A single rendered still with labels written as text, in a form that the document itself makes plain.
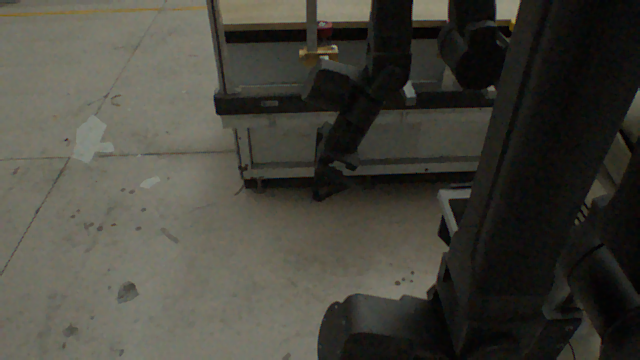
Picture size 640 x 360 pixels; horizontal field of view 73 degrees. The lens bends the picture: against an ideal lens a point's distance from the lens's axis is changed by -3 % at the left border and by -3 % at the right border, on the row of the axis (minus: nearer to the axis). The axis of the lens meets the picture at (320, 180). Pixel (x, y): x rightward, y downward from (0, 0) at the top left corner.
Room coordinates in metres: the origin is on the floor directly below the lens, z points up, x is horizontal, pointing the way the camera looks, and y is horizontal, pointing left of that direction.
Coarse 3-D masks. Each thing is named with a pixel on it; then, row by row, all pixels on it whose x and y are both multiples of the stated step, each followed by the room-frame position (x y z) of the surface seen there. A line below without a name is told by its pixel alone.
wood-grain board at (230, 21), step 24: (240, 0) 1.86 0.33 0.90; (264, 0) 1.86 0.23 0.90; (288, 0) 1.86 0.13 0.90; (336, 0) 1.86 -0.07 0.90; (360, 0) 1.86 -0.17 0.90; (432, 0) 1.86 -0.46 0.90; (504, 0) 1.87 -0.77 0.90; (240, 24) 1.61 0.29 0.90; (264, 24) 1.61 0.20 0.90; (288, 24) 1.62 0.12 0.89; (336, 24) 1.63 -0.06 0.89; (360, 24) 1.63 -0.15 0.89; (432, 24) 1.65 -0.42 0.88; (504, 24) 1.66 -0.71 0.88
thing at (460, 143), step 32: (224, 32) 1.66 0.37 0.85; (256, 32) 1.67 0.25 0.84; (288, 32) 1.68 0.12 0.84; (352, 32) 1.69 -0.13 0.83; (416, 32) 1.70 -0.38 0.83; (256, 64) 1.67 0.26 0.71; (288, 64) 1.67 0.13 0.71; (352, 64) 1.69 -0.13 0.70; (416, 64) 1.70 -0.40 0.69; (256, 128) 1.70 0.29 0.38; (288, 128) 1.71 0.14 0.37; (384, 128) 1.73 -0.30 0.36; (416, 128) 1.73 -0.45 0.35; (448, 128) 1.75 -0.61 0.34; (480, 128) 1.76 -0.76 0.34; (256, 160) 1.70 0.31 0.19; (288, 160) 1.71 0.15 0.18; (384, 160) 1.73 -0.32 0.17; (416, 160) 1.73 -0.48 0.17; (448, 160) 1.73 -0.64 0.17
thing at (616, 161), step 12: (636, 96) 0.33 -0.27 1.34; (636, 108) 0.32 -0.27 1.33; (624, 120) 0.32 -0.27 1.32; (636, 120) 0.32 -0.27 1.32; (624, 132) 0.32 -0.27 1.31; (636, 132) 0.31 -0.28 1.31; (612, 144) 0.32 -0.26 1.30; (624, 144) 0.32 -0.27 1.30; (612, 156) 0.31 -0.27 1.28; (624, 156) 0.32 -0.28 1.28; (612, 168) 0.32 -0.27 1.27; (624, 168) 0.32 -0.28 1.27; (612, 180) 0.34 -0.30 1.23
